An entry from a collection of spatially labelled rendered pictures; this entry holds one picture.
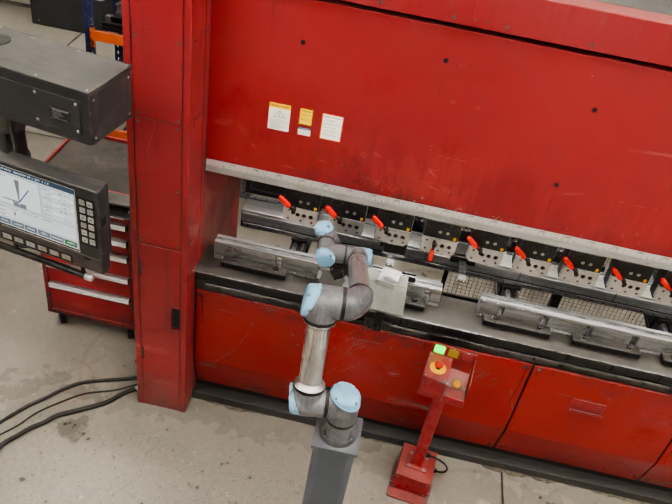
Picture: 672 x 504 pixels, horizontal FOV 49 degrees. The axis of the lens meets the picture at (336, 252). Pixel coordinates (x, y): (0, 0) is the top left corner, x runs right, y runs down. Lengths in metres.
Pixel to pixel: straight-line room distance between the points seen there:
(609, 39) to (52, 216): 2.00
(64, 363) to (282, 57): 2.15
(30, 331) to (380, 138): 2.36
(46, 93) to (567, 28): 1.71
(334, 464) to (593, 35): 1.81
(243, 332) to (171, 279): 0.47
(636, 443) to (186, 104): 2.55
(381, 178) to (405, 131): 0.23
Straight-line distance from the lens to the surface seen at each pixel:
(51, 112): 2.51
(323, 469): 2.95
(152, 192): 3.03
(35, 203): 2.75
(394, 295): 3.15
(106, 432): 3.85
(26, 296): 4.59
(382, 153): 2.91
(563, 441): 3.79
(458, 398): 3.23
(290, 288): 3.28
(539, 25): 2.67
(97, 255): 2.71
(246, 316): 3.42
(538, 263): 3.17
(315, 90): 2.83
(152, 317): 3.47
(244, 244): 3.34
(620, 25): 2.70
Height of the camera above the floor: 3.03
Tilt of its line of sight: 38 degrees down
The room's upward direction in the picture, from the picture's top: 10 degrees clockwise
